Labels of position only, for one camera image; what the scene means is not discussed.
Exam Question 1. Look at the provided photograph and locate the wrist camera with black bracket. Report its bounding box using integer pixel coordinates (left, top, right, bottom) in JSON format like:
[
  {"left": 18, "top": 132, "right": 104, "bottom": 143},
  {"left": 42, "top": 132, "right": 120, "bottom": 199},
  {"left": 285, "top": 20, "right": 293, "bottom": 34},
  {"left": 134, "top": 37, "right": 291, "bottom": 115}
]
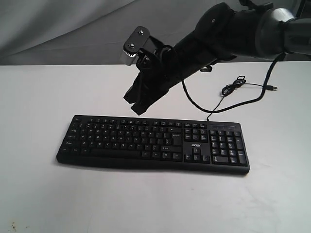
[{"left": 121, "top": 26, "right": 164, "bottom": 66}]

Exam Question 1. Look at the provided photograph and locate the grey backdrop cloth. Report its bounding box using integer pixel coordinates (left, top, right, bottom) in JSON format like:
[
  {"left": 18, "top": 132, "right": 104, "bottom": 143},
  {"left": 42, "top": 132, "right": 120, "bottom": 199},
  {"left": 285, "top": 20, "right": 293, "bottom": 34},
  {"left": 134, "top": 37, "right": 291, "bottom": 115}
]
[{"left": 0, "top": 0, "right": 302, "bottom": 66}]

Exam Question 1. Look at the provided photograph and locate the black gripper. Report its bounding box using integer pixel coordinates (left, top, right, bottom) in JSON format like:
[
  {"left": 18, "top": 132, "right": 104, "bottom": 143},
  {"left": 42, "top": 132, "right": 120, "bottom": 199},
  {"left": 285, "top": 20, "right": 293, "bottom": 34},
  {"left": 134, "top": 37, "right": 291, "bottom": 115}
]
[{"left": 123, "top": 40, "right": 219, "bottom": 115}]

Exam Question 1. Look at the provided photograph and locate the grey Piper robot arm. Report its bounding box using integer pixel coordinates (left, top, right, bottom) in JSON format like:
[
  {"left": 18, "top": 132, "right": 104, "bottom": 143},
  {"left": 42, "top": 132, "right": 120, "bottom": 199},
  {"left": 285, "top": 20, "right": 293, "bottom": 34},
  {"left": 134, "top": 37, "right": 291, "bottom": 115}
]
[{"left": 123, "top": 0, "right": 311, "bottom": 115}]

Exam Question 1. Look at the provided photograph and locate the black keyboard USB cable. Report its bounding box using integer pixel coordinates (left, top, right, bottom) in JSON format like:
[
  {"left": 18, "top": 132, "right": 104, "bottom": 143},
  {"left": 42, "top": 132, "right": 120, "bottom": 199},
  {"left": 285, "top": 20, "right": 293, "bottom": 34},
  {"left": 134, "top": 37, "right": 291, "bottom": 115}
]
[{"left": 206, "top": 75, "right": 278, "bottom": 121}]

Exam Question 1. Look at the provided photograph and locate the black Acer keyboard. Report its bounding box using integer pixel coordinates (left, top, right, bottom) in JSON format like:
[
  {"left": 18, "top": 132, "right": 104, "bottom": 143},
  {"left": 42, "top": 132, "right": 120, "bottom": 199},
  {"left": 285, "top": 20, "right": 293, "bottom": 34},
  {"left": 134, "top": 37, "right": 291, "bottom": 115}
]
[{"left": 56, "top": 115, "right": 250, "bottom": 175}]

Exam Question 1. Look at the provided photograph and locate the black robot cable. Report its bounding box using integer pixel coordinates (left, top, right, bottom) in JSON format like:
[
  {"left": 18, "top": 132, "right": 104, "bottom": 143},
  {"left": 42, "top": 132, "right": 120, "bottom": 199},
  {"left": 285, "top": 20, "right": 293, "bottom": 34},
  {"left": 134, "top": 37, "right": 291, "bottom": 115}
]
[{"left": 136, "top": 45, "right": 286, "bottom": 114}]

